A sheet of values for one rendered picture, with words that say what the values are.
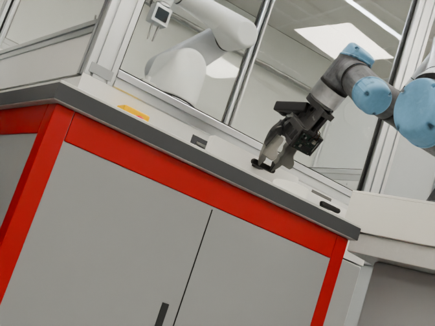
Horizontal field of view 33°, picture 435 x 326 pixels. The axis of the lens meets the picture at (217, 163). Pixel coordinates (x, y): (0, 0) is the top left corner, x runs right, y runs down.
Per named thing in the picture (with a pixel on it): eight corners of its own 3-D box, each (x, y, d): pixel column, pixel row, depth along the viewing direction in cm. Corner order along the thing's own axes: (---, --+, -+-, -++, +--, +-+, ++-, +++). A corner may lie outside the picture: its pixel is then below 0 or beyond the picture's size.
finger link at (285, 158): (276, 181, 178) (296, 150, 174) (268, 167, 182) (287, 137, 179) (286, 184, 179) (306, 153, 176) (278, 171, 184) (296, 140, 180)
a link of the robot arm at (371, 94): (411, 101, 160) (388, 79, 169) (377, 78, 154) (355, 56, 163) (387, 129, 162) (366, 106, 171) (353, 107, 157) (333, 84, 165)
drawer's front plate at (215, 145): (287, 218, 190) (299, 178, 192) (199, 177, 174) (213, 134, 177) (282, 217, 191) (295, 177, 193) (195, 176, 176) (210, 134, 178)
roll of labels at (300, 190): (292, 202, 134) (299, 182, 135) (260, 196, 138) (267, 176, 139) (309, 214, 140) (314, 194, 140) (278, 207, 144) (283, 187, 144)
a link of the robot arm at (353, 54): (360, 50, 162) (344, 34, 169) (329, 89, 166) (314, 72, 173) (384, 66, 166) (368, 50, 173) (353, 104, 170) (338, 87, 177)
